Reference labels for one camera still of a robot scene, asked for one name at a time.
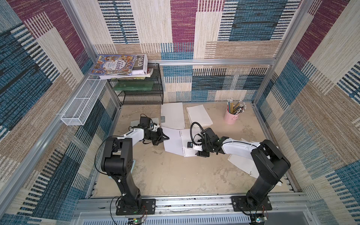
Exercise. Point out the pale green notebook far left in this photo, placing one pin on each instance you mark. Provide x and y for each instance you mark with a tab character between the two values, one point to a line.
134	124

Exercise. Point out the black wire shelf rack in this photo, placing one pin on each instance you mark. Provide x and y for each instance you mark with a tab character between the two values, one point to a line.
153	97

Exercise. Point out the green folder on shelf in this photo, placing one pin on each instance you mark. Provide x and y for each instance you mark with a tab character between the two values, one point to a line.
134	86

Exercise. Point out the torn white notebook page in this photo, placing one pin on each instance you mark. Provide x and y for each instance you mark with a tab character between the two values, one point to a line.
276	161

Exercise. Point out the folio book black white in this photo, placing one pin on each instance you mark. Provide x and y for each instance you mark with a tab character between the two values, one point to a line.
141	65

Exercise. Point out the colourful picture book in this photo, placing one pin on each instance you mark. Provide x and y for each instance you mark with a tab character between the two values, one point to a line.
112	64

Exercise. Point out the pink pencil cup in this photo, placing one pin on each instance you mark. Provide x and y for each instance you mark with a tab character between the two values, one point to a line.
230	118

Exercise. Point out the grey-green notebook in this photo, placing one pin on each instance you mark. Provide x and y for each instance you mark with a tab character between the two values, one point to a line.
199	114

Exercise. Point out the aluminium front rail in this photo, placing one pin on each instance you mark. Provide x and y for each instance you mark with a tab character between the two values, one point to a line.
203	204

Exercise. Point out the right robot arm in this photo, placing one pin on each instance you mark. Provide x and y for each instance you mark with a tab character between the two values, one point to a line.
270	162

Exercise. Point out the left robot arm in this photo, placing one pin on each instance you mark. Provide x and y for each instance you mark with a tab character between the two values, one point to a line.
117	162

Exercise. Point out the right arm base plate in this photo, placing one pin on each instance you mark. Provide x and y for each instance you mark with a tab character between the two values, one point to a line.
249	204

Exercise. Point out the white wire mesh basket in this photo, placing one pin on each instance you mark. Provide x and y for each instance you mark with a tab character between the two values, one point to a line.
81	106

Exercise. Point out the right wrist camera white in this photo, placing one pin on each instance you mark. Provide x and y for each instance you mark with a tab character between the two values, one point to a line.
192	146

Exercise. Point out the white spiral notebook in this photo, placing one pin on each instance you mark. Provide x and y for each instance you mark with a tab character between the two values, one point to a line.
172	116

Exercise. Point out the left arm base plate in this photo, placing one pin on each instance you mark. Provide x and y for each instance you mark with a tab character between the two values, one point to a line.
147	207

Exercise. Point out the bundle of pencils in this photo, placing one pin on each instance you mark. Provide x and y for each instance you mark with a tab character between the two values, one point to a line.
235	107

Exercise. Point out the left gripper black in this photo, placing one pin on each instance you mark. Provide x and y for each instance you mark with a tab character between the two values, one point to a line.
161	137

